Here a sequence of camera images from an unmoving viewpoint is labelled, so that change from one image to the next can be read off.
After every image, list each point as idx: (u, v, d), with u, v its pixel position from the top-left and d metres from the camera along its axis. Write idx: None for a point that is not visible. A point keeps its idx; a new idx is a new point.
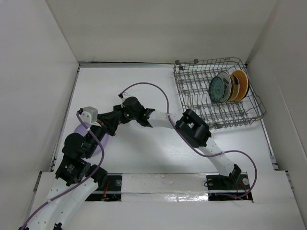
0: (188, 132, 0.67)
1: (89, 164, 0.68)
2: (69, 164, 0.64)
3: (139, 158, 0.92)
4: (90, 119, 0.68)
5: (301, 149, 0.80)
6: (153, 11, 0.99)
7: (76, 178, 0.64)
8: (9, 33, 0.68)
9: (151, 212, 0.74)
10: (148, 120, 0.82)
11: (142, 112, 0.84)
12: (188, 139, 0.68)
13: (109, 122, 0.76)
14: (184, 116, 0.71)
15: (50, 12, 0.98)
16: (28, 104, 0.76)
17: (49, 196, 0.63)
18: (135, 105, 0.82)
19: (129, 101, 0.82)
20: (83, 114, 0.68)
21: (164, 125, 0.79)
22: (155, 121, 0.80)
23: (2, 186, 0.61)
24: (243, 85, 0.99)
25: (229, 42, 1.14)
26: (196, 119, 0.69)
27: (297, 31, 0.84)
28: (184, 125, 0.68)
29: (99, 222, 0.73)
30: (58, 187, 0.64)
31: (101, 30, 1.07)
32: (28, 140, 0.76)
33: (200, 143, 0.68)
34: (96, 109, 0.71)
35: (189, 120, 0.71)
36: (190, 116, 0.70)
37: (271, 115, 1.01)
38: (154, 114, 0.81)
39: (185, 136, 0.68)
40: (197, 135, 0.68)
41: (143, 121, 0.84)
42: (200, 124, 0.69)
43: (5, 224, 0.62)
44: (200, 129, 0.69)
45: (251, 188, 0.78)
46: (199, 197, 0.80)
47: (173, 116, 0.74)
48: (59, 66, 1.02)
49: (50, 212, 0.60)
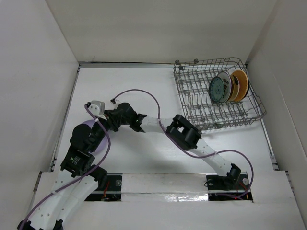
0: (178, 135, 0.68)
1: (94, 157, 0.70)
2: (75, 155, 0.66)
3: (139, 158, 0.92)
4: (99, 111, 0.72)
5: (301, 149, 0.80)
6: (152, 11, 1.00)
7: (81, 169, 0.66)
8: (10, 35, 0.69)
9: (150, 212, 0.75)
10: (140, 125, 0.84)
11: (135, 117, 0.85)
12: (178, 143, 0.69)
13: (113, 118, 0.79)
14: (174, 121, 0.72)
15: (50, 12, 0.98)
16: (28, 105, 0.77)
17: (54, 187, 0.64)
18: (128, 109, 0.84)
19: (124, 106, 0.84)
20: (91, 107, 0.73)
21: (156, 130, 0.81)
22: (146, 126, 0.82)
23: (2, 185, 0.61)
24: (243, 85, 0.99)
25: (229, 41, 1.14)
26: (186, 123, 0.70)
27: (297, 30, 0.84)
28: (174, 130, 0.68)
29: (99, 222, 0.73)
30: (63, 178, 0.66)
31: (101, 30, 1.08)
32: (28, 140, 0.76)
33: (190, 145, 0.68)
34: (103, 103, 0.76)
35: (179, 125, 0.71)
36: (179, 121, 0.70)
37: (271, 114, 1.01)
38: (146, 119, 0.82)
39: (176, 140, 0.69)
40: (187, 138, 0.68)
41: (136, 126, 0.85)
42: (189, 128, 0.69)
43: (5, 223, 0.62)
44: (190, 132, 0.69)
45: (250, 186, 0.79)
46: (199, 197, 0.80)
47: (164, 121, 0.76)
48: (59, 66, 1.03)
49: (53, 204, 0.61)
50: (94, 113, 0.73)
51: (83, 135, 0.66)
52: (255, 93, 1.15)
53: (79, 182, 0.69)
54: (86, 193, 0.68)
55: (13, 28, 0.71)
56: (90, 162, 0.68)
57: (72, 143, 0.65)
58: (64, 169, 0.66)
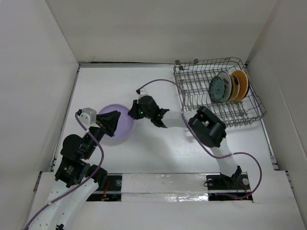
0: (202, 129, 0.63)
1: (89, 164, 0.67)
2: (69, 165, 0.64)
3: (139, 158, 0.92)
4: (89, 120, 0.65)
5: (301, 149, 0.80)
6: (152, 11, 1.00)
7: (76, 179, 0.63)
8: (9, 34, 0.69)
9: (150, 212, 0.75)
10: (162, 119, 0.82)
11: (156, 111, 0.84)
12: (202, 137, 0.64)
13: (108, 123, 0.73)
14: (198, 114, 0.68)
15: (50, 13, 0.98)
16: (28, 105, 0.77)
17: (50, 198, 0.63)
18: (150, 104, 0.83)
19: (145, 101, 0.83)
20: (82, 115, 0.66)
21: (179, 125, 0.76)
22: (169, 121, 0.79)
23: (3, 186, 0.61)
24: (243, 85, 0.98)
25: (229, 41, 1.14)
26: (211, 116, 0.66)
27: (297, 30, 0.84)
28: (198, 122, 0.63)
29: (99, 222, 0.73)
30: (58, 189, 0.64)
31: (101, 30, 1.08)
32: (28, 140, 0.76)
33: (215, 142, 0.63)
34: (95, 110, 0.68)
35: (203, 118, 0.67)
36: (204, 113, 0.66)
37: (271, 115, 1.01)
38: (168, 114, 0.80)
39: (199, 133, 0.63)
40: (212, 132, 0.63)
41: (158, 121, 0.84)
42: (215, 122, 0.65)
43: (5, 223, 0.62)
44: (216, 127, 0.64)
45: (253, 190, 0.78)
46: (199, 197, 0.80)
47: (187, 114, 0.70)
48: (59, 66, 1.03)
49: (51, 214, 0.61)
50: (85, 122, 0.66)
51: (75, 146, 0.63)
52: (255, 93, 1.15)
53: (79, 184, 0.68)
54: (85, 196, 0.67)
55: (12, 28, 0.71)
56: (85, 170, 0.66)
57: (64, 155, 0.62)
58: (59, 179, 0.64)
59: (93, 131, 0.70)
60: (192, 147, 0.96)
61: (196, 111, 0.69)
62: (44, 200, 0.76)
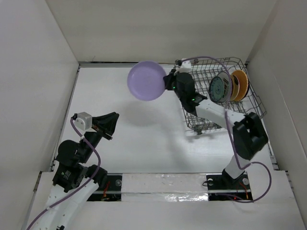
0: (246, 138, 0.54)
1: (86, 168, 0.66)
2: (65, 170, 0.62)
3: (140, 158, 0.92)
4: (84, 127, 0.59)
5: (301, 149, 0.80)
6: (152, 11, 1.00)
7: (74, 183, 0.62)
8: (10, 34, 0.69)
9: (150, 212, 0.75)
10: (196, 106, 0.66)
11: (192, 94, 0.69)
12: (240, 144, 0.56)
13: (106, 126, 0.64)
14: (244, 119, 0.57)
15: (50, 12, 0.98)
16: (28, 105, 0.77)
17: (48, 202, 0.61)
18: (188, 85, 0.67)
19: (184, 78, 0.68)
20: (77, 120, 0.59)
21: (216, 120, 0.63)
22: (205, 112, 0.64)
23: (2, 186, 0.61)
24: (244, 85, 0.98)
25: (229, 41, 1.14)
26: (258, 127, 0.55)
27: (296, 30, 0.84)
28: (244, 131, 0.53)
29: (98, 222, 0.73)
30: (56, 193, 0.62)
31: (101, 30, 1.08)
32: (28, 140, 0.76)
33: (252, 155, 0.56)
34: (90, 114, 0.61)
35: (249, 124, 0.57)
36: (252, 120, 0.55)
37: (272, 115, 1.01)
38: (206, 103, 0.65)
39: (241, 140, 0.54)
40: (253, 144, 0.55)
41: (190, 106, 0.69)
42: (260, 135, 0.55)
43: (4, 223, 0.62)
44: (259, 140, 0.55)
45: (256, 200, 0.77)
46: (199, 197, 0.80)
47: (231, 115, 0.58)
48: (59, 66, 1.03)
49: (50, 219, 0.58)
50: (80, 128, 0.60)
51: (69, 153, 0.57)
52: (255, 93, 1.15)
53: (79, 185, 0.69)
54: (86, 196, 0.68)
55: (13, 28, 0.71)
56: (82, 174, 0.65)
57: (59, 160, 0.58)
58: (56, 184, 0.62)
59: (89, 134, 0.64)
60: (192, 147, 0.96)
61: (243, 115, 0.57)
62: (43, 200, 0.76)
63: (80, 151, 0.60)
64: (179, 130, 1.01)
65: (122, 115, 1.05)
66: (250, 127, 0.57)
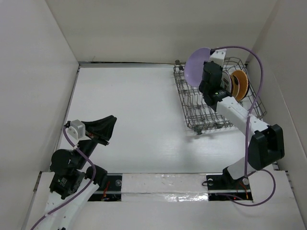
0: (262, 150, 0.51)
1: (82, 173, 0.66)
2: (62, 177, 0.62)
3: (140, 158, 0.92)
4: (77, 136, 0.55)
5: (301, 149, 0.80)
6: (152, 10, 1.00)
7: (70, 190, 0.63)
8: (11, 34, 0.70)
9: (150, 212, 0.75)
10: (218, 102, 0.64)
11: (217, 86, 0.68)
12: (253, 154, 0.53)
13: (102, 132, 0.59)
14: (266, 130, 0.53)
15: (50, 12, 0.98)
16: (28, 105, 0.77)
17: (47, 209, 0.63)
18: (214, 76, 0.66)
19: (212, 69, 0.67)
20: (70, 128, 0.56)
21: (234, 120, 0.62)
22: (226, 110, 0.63)
23: (2, 186, 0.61)
24: (244, 86, 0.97)
25: (229, 41, 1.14)
26: (280, 142, 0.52)
27: (296, 30, 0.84)
28: (263, 143, 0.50)
29: (98, 223, 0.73)
30: (54, 200, 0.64)
31: (101, 30, 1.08)
32: (29, 140, 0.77)
33: (262, 168, 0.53)
34: (83, 122, 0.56)
35: (269, 136, 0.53)
36: (275, 133, 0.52)
37: (272, 115, 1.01)
38: (229, 101, 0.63)
39: (257, 149, 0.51)
40: (268, 157, 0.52)
41: (211, 98, 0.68)
42: (278, 150, 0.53)
43: (5, 224, 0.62)
44: (274, 155, 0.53)
45: (258, 203, 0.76)
46: (199, 197, 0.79)
47: (253, 122, 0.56)
48: (59, 66, 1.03)
49: (48, 225, 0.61)
50: (73, 136, 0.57)
51: (62, 164, 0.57)
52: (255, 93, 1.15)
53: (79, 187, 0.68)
54: (86, 198, 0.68)
55: (13, 27, 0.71)
56: (79, 180, 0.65)
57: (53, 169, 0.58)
58: (53, 191, 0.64)
59: (85, 142, 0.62)
60: (192, 147, 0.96)
61: (267, 125, 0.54)
62: (44, 200, 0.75)
63: (74, 160, 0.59)
64: (179, 129, 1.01)
65: (122, 115, 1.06)
66: (269, 139, 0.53)
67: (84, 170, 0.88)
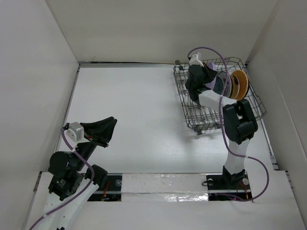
0: (234, 119, 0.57)
1: (81, 175, 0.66)
2: (60, 179, 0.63)
3: (140, 158, 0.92)
4: (76, 139, 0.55)
5: (301, 149, 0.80)
6: (152, 10, 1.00)
7: (68, 191, 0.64)
8: (11, 35, 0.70)
9: (150, 212, 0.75)
10: (199, 94, 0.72)
11: (199, 85, 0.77)
12: (228, 125, 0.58)
13: (101, 134, 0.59)
14: (237, 104, 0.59)
15: (50, 12, 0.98)
16: (29, 105, 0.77)
17: (45, 209, 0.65)
18: (196, 76, 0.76)
19: (194, 70, 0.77)
20: (68, 131, 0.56)
21: (213, 107, 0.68)
22: (205, 99, 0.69)
23: (3, 186, 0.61)
24: (243, 85, 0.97)
25: (229, 41, 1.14)
26: (249, 112, 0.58)
27: (296, 30, 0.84)
28: (232, 111, 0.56)
29: (99, 222, 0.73)
30: (53, 201, 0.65)
31: (101, 29, 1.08)
32: (29, 140, 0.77)
33: (238, 137, 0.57)
34: (81, 126, 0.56)
35: (241, 110, 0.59)
36: (243, 106, 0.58)
37: (272, 115, 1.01)
38: (207, 92, 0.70)
39: (229, 121, 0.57)
40: (241, 127, 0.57)
41: (194, 95, 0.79)
42: (249, 120, 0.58)
43: (5, 224, 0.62)
44: (247, 125, 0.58)
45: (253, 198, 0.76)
46: (199, 197, 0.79)
47: (225, 100, 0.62)
48: (59, 66, 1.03)
49: (46, 225, 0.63)
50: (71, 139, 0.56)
51: (60, 165, 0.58)
52: (255, 92, 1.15)
53: (79, 187, 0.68)
54: (85, 198, 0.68)
55: (13, 28, 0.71)
56: (77, 181, 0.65)
57: (52, 172, 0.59)
58: (52, 192, 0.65)
59: (84, 143, 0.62)
60: (193, 147, 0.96)
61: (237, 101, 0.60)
62: (44, 200, 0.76)
63: (73, 163, 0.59)
64: (179, 129, 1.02)
65: (122, 115, 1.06)
66: (241, 113, 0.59)
67: (84, 170, 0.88)
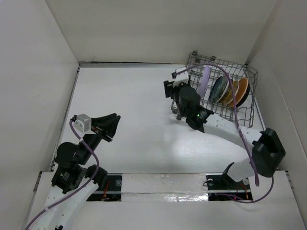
0: (266, 158, 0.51)
1: (85, 170, 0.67)
2: (64, 171, 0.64)
3: (140, 159, 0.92)
4: (83, 129, 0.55)
5: (301, 149, 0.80)
6: (152, 10, 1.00)
7: (72, 185, 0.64)
8: (11, 35, 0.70)
9: (150, 212, 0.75)
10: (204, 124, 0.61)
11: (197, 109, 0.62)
12: (260, 165, 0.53)
13: (107, 128, 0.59)
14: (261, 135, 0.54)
15: (50, 12, 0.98)
16: (29, 105, 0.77)
17: (47, 203, 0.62)
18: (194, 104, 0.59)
19: (189, 95, 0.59)
20: (76, 121, 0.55)
21: (225, 134, 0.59)
22: (214, 130, 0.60)
23: (2, 186, 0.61)
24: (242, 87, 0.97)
25: (229, 41, 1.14)
26: (277, 143, 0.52)
27: (296, 30, 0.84)
28: (264, 151, 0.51)
29: (99, 222, 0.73)
30: (55, 194, 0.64)
31: (101, 29, 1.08)
32: (29, 140, 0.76)
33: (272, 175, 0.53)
34: (89, 117, 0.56)
35: (265, 141, 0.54)
36: (270, 138, 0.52)
37: (271, 116, 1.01)
38: (214, 120, 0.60)
39: (262, 162, 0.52)
40: (274, 164, 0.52)
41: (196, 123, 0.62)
42: (278, 150, 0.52)
43: (4, 224, 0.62)
44: (278, 157, 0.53)
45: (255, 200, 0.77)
46: (199, 197, 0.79)
47: (246, 133, 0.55)
48: (58, 66, 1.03)
49: (47, 220, 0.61)
50: (78, 130, 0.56)
51: (68, 156, 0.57)
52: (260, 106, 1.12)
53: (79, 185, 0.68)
54: (86, 196, 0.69)
55: (12, 28, 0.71)
56: (81, 176, 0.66)
57: (58, 163, 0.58)
58: (55, 185, 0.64)
59: (89, 136, 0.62)
60: (193, 148, 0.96)
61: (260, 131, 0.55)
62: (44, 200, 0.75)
63: (79, 154, 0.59)
64: (179, 129, 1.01)
65: (122, 116, 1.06)
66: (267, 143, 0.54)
67: None
